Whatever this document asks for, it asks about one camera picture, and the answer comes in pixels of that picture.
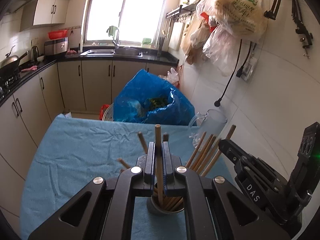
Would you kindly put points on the brown paper bag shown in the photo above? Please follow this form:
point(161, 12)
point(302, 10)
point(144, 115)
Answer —
point(193, 40)

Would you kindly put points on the light blue towel tablecloth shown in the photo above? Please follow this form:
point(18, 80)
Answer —
point(75, 155)

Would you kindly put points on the beige kitchen base cabinets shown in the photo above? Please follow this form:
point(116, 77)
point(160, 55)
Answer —
point(30, 120)

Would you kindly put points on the green cloth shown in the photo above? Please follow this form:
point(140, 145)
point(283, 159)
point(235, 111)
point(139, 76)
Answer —
point(111, 31)

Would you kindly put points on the small white plastic bag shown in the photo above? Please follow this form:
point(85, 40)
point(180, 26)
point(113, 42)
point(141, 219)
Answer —
point(173, 76)

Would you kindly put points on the pink rag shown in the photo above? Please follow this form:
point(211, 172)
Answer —
point(29, 68)
point(71, 52)

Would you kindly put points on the white bottle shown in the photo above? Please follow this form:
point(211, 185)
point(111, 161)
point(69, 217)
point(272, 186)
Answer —
point(80, 45)

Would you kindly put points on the black kitchen countertop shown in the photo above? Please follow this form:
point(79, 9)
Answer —
point(47, 63)

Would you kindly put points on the steel sink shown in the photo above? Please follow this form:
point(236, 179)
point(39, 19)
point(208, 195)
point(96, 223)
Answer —
point(100, 52)

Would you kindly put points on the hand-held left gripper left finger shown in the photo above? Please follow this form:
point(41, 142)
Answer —
point(150, 167)

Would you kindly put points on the beige wall cabinets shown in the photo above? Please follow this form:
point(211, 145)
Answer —
point(50, 7)

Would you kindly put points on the kitchen window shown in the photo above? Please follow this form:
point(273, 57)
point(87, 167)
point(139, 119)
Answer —
point(130, 10)

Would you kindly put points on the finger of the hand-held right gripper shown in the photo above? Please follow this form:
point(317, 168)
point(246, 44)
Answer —
point(240, 158)

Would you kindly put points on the wooden chopstick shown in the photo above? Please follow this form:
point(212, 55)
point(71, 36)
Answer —
point(158, 140)

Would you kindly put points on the blue plastic bag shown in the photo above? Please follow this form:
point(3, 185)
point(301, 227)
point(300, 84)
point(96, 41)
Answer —
point(140, 92)

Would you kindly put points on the dark wok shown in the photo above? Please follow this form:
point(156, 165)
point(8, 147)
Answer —
point(10, 61)

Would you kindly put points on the steel faucet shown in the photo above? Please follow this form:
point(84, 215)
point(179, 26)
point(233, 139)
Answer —
point(117, 38)

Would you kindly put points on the plastic bag of dried noodles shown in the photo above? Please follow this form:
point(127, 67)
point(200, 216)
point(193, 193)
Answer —
point(237, 7)

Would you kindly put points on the bundle of wooden chopsticks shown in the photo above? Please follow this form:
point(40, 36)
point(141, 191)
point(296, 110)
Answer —
point(206, 150)

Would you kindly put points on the white cutting board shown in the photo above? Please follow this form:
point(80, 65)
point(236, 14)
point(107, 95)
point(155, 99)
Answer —
point(176, 36)

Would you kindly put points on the gas stove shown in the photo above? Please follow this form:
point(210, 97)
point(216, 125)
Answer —
point(7, 82)

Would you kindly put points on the metal wall rack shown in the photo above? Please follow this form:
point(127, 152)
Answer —
point(181, 8)

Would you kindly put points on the green container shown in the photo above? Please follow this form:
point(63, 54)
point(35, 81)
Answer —
point(146, 43)

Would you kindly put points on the clear glass pitcher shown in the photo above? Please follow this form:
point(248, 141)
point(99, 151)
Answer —
point(212, 122)

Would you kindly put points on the dark utensils in holder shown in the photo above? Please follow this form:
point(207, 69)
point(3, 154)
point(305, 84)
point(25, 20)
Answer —
point(160, 45)

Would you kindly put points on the steel countertop appliance box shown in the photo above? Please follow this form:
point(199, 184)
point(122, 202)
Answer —
point(56, 46)

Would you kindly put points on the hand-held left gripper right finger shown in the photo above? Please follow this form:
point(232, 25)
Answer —
point(167, 170)

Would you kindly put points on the wall socket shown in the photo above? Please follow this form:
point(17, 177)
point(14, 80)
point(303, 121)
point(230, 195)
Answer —
point(248, 70)

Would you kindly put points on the red and white plastic bag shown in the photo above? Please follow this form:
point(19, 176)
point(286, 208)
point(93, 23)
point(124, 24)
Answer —
point(206, 12)

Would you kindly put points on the red plastic basin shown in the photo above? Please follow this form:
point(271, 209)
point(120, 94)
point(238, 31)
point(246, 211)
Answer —
point(57, 33)

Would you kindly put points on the hanging ladle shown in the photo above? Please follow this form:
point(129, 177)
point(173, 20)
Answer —
point(164, 28)

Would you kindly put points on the dark cylindrical utensil holder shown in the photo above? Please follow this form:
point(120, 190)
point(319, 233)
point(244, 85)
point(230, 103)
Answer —
point(152, 208)

